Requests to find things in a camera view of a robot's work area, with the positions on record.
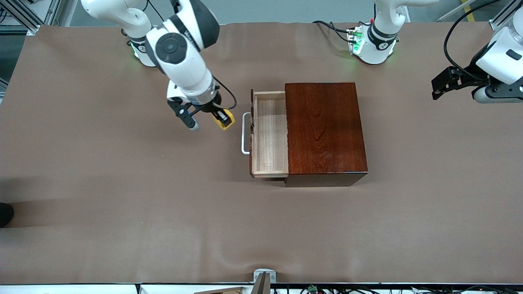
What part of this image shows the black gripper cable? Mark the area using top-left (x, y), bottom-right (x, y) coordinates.
top-left (444, 0), bottom-right (502, 80)
top-left (212, 77), bottom-right (238, 110)

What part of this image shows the black round object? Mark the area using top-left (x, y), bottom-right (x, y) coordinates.
top-left (0, 203), bottom-right (14, 228)

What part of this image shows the brown table cover sheet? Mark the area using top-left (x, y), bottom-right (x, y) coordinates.
top-left (0, 22), bottom-right (523, 285)

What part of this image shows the brown cardboard piece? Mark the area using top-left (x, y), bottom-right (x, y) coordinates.
top-left (194, 287), bottom-right (244, 294)

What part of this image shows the tangled black cable bundle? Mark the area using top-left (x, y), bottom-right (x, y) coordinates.
top-left (300, 285), bottom-right (523, 294)

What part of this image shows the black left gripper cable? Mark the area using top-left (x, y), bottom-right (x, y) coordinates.
top-left (444, 0), bottom-right (502, 80)

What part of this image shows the dark brown wooden cabinet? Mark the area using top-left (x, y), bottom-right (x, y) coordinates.
top-left (285, 82), bottom-right (369, 187)

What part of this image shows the grey metal camera bracket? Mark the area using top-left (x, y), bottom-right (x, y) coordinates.
top-left (253, 268), bottom-right (277, 294)

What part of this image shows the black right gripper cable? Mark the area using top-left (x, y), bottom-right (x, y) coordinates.
top-left (212, 77), bottom-right (238, 110)

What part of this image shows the yellow wooden block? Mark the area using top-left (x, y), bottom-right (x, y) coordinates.
top-left (212, 109), bottom-right (236, 131)

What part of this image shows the black right base cable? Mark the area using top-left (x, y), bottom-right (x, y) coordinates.
top-left (146, 0), bottom-right (164, 23)

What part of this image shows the light wood drawer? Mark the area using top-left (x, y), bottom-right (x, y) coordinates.
top-left (249, 89), bottom-right (289, 179)

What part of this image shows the black left base cable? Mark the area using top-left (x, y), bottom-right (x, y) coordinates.
top-left (313, 20), bottom-right (353, 44)

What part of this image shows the black base cable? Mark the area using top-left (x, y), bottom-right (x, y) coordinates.
top-left (146, 0), bottom-right (164, 23)
top-left (313, 20), bottom-right (353, 44)

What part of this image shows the aluminium frame profile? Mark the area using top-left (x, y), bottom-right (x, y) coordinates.
top-left (489, 0), bottom-right (523, 31)
top-left (0, 0), bottom-right (62, 36)

